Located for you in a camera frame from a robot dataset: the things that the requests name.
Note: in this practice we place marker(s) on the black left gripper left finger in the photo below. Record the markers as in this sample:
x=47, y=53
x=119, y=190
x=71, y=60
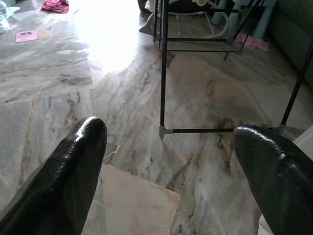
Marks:
x=56, y=176

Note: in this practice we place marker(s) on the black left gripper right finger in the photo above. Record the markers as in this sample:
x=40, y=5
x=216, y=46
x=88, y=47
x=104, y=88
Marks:
x=281, y=176

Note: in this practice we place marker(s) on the light pink cloth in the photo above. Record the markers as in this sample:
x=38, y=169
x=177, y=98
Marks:
x=256, y=44

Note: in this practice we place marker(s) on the black metal drying rack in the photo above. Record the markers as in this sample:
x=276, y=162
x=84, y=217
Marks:
x=163, y=85

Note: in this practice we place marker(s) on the pink paper slip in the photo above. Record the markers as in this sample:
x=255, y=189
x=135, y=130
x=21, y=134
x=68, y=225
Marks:
x=26, y=36

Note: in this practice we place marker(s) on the dark green sofa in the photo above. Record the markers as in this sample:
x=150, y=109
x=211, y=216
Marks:
x=293, y=31

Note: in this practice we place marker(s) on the teal plastic stool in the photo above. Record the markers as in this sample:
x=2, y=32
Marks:
x=263, y=22

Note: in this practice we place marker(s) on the printed white plastic bag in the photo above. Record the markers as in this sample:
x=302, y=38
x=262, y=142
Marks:
x=3, y=24

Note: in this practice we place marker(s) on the magenta cloth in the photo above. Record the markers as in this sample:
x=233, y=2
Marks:
x=55, y=6

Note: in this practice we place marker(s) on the grey floor cloth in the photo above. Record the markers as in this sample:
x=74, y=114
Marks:
x=148, y=27

